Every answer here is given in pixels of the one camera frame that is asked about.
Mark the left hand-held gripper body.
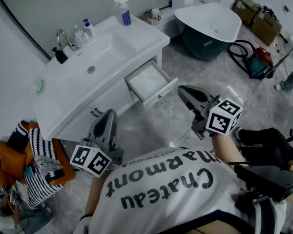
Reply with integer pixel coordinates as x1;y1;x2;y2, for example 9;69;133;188
70;137;125;178

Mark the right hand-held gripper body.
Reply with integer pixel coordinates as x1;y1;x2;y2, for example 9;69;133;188
191;95;243;141

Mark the white drawer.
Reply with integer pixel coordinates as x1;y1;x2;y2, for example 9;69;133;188
124;58;179;107

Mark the person's right forearm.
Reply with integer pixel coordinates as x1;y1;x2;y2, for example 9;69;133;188
211;133;247;165

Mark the orange sofa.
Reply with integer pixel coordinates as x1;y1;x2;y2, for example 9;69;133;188
0;120;76;189

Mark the grey patterned cushion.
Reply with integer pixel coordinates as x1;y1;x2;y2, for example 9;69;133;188
35;155;65;185

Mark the black office chair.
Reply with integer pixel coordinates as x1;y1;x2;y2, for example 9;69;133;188
234;127;293;165

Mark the white sink vanity cabinet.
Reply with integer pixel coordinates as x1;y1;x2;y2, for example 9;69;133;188
31;15;171;141

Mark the black white striped blanket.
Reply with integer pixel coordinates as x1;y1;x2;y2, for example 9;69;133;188
21;128;64;208

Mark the green and red vacuum cleaner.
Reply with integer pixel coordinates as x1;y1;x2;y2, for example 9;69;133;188
243;46;275;80

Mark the white and green bathtub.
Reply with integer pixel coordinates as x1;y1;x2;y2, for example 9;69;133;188
173;3;242;62

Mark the black backpack box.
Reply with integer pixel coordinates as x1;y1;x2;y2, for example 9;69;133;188
234;163;293;203

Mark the black white knitted cushion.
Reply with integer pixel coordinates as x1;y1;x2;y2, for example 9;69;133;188
6;120;31;153

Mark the orange cushion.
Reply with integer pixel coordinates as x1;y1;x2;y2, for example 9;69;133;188
0;163;25;187
0;140;27;173

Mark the person's white printed t-shirt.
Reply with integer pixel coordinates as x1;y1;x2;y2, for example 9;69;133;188
79;147;256;234

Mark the black soap dispenser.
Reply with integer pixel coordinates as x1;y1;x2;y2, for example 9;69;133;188
51;47;69;64

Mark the white paper cup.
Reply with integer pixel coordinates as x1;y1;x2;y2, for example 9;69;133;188
150;8;162;25

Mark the metal vacuum wand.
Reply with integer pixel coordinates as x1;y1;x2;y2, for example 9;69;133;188
266;37;293;79

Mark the brown cardboard box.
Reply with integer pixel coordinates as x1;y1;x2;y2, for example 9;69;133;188
251;10;283;46
233;0;261;25

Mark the chrome faucet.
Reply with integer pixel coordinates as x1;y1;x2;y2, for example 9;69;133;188
56;28;79;51

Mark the clear plastic bottle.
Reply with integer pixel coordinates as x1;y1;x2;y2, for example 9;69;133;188
73;25;85;45

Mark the white pump bottle blue cap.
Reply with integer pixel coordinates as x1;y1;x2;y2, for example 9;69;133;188
82;18;97;40

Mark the blue striped spray bottle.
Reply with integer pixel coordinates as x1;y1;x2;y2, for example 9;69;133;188
114;0;132;26

